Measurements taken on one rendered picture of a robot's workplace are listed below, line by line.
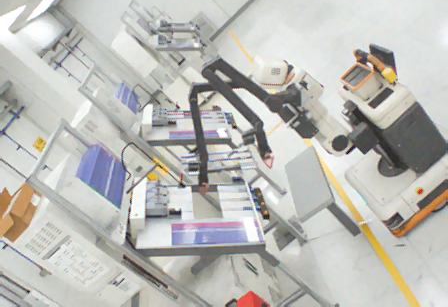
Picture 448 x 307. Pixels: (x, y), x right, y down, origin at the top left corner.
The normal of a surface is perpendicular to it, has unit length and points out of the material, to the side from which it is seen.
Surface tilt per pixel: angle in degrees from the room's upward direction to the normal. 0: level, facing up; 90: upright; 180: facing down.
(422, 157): 90
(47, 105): 90
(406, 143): 90
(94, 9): 90
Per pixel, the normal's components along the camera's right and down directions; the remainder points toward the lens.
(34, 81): 0.07, 0.47
